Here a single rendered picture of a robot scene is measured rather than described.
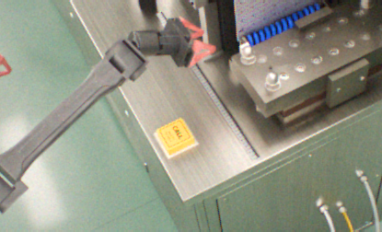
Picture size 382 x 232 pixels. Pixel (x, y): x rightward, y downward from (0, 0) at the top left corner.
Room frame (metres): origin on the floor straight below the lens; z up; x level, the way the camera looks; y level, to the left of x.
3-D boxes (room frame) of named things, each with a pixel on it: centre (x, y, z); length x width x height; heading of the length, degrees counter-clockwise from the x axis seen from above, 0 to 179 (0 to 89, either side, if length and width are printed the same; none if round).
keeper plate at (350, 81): (0.93, -0.38, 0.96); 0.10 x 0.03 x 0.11; 107
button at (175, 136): (0.92, 0.04, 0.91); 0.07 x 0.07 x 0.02; 17
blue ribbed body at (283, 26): (1.10, -0.27, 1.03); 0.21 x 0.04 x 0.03; 107
